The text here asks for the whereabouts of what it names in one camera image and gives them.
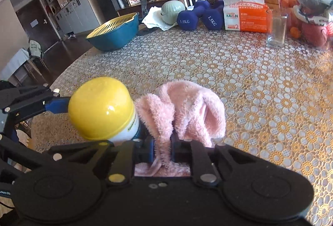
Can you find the white floor cabinets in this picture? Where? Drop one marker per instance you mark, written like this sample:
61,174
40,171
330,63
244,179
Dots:
75,15

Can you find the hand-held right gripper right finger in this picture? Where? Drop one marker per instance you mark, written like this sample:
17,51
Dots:
179,152

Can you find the yellow plastic colander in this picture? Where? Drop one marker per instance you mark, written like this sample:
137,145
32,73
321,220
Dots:
111,23

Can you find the clear drinking glass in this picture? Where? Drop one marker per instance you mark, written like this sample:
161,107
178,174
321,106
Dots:
277,31

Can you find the chair with draped cloth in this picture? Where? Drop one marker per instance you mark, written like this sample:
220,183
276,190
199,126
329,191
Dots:
36,51

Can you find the small tangerine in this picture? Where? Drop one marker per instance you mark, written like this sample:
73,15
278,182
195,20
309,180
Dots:
295,32

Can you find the table with pale cloth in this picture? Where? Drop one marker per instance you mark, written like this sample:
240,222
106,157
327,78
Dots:
14,64

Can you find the blue dumbbell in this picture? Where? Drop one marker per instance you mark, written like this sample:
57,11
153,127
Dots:
213,18
190,16

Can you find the black stand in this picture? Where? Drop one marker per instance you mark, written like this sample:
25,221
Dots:
145,10

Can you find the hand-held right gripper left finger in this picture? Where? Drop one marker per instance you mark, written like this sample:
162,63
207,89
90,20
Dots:
151,153

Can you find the blue plastic basin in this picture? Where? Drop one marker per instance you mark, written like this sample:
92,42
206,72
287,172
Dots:
117,36

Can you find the white cloth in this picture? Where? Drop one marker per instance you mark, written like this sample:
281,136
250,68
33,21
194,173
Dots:
154,19

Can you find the pink fluffy towel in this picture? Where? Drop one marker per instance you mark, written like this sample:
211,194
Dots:
187,106

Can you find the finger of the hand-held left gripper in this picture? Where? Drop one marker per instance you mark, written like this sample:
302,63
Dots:
56,105
23,153

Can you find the yellow capped white bottle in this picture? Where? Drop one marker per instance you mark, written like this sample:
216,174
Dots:
101,109

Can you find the orange white tissue pack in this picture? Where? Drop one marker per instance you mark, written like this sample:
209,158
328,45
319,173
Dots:
247,18

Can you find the white slatted rack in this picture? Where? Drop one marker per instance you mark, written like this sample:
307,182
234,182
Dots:
193,0

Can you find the pale green ceramic bowl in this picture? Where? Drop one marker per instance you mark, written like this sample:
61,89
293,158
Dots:
173,11

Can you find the dark wooden door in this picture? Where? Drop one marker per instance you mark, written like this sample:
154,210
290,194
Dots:
36,26

